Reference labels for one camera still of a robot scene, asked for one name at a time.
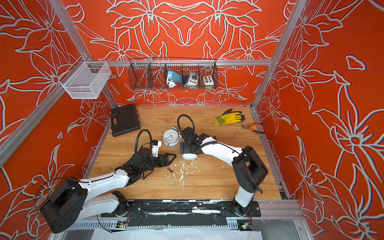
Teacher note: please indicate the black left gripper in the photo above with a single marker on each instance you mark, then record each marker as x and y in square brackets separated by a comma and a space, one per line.
[166, 159]

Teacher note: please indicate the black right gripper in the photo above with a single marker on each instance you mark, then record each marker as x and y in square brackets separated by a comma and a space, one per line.
[183, 147]

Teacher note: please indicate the white round twin-bell alarm clock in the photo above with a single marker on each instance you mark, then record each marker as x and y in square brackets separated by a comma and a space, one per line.
[171, 137]

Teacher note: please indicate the white square alarm clock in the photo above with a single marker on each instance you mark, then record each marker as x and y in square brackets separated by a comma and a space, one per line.
[189, 156]

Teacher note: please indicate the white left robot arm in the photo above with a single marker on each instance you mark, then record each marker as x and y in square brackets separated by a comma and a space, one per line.
[79, 199]

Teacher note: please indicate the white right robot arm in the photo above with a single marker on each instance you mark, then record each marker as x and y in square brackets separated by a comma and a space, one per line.
[249, 169]

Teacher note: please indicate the yellow black work glove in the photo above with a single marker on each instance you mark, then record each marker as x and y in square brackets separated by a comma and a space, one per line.
[229, 117]

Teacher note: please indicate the black plastic tool case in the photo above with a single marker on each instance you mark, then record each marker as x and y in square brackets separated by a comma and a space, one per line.
[124, 120]

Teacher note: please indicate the white socket adapter in basket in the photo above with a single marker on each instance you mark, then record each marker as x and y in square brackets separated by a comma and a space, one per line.
[191, 80]

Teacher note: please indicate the blue white item in basket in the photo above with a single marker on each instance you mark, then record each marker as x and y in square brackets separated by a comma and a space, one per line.
[173, 78]

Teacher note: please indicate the beige button box in basket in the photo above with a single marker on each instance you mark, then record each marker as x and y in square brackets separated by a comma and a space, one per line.
[208, 81]

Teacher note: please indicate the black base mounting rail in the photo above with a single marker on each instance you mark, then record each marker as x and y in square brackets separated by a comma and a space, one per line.
[166, 214]

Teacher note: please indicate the orange handled pliers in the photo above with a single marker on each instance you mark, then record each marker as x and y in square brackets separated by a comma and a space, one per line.
[253, 128]

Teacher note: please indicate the black wire wall basket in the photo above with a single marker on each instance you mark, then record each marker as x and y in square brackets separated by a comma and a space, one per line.
[151, 73]

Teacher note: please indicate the clear plastic wall bin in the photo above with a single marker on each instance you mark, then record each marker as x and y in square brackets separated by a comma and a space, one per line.
[86, 80]

